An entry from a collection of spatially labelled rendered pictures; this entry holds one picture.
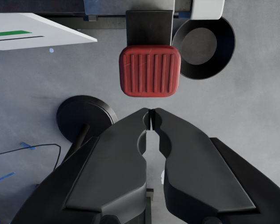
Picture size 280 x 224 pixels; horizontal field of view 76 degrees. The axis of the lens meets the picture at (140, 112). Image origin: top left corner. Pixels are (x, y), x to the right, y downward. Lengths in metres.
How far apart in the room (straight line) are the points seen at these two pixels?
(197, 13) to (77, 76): 0.83
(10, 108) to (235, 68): 1.33
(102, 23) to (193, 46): 0.46
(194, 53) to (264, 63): 0.37
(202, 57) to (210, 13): 0.68
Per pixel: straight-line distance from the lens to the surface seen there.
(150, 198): 1.55
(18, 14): 0.48
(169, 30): 0.26
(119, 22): 0.94
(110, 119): 1.09
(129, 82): 0.21
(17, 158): 1.60
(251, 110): 1.26
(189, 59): 1.01
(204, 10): 0.35
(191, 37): 0.99
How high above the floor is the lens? 0.96
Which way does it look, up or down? 62 degrees down
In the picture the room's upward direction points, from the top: 177 degrees counter-clockwise
